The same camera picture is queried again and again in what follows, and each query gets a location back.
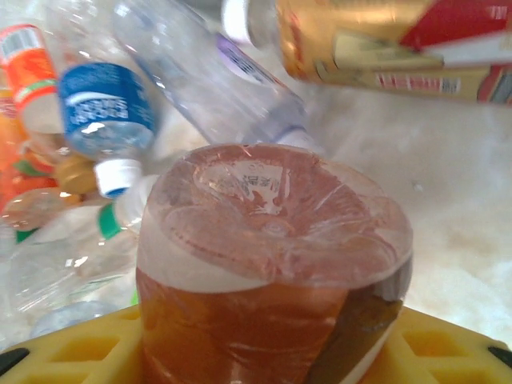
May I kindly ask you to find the amber tea plastic bottle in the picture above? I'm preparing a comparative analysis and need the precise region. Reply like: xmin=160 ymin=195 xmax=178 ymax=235
xmin=134 ymin=142 xmax=414 ymax=384

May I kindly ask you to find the clear plastic bottle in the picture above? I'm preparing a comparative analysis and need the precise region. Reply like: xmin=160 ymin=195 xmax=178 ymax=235
xmin=30 ymin=299 xmax=121 ymax=339

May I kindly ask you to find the orange drink bottle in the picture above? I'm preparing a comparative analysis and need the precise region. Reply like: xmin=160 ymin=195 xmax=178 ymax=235
xmin=0 ymin=90 xmax=65 ymax=233

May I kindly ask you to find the clear bottle green label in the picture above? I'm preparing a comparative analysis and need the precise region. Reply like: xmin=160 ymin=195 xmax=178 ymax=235
xmin=0 ymin=199 xmax=149 ymax=319

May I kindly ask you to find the tan red label tea bottle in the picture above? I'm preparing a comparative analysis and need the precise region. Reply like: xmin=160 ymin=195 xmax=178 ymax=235
xmin=222 ymin=0 xmax=512 ymax=106

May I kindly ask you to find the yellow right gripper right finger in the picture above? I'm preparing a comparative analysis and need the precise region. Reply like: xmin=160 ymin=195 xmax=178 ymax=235
xmin=359 ymin=306 xmax=512 ymax=384

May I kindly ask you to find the orange white label bottle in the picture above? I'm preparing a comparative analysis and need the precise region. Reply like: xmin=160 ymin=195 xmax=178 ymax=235
xmin=0 ymin=23 xmax=99 ymax=196

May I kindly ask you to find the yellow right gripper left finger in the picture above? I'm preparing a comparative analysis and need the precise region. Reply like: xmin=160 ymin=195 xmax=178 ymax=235
xmin=0 ymin=306 xmax=145 ymax=384

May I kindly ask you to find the clear bottle purple label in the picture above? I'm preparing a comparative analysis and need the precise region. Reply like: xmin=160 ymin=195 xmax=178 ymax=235
xmin=111 ymin=0 xmax=325 ymax=155

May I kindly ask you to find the clear bottle blue label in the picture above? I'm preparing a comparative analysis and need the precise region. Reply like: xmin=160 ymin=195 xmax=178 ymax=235
xmin=58 ymin=62 xmax=158 ymax=200

